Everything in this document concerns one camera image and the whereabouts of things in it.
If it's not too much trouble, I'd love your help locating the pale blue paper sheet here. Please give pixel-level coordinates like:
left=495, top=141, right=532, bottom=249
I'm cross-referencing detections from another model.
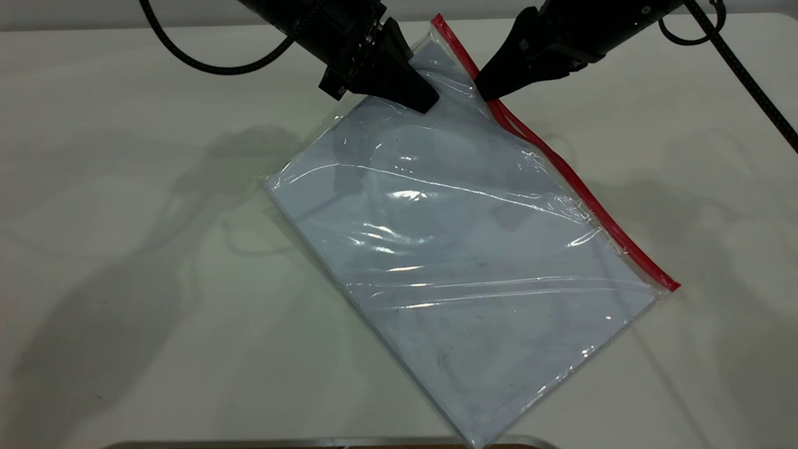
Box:
left=265, top=47, right=659, bottom=447

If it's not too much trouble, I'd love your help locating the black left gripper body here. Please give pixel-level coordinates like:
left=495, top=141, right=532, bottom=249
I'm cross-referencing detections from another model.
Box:
left=281, top=0, right=390, bottom=102

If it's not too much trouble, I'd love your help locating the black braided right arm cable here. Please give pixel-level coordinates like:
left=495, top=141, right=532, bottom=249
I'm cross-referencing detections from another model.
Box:
left=660, top=0, right=798, bottom=154

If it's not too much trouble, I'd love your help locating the clear zip bag red zipper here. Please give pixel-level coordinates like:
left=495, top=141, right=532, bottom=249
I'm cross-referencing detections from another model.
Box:
left=261, top=14, right=681, bottom=449

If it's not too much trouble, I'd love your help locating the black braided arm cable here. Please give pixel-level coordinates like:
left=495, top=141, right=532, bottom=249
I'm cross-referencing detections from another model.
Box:
left=660, top=0, right=798, bottom=154
left=138, top=0, right=295, bottom=76

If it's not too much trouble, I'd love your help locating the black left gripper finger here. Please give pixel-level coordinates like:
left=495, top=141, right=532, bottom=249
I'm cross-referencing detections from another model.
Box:
left=375, top=17, right=441, bottom=110
left=353, top=60, right=435, bottom=115

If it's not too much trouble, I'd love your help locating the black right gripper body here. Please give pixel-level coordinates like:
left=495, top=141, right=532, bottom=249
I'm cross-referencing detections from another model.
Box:
left=510, top=0, right=632, bottom=64

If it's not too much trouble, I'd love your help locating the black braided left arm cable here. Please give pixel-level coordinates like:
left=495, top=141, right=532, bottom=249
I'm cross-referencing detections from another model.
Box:
left=138, top=0, right=295, bottom=76

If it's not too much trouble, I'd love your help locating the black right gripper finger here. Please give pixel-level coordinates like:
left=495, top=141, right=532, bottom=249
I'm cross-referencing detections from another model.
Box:
left=475, top=41, right=552, bottom=102
left=488, top=55, right=607, bottom=102

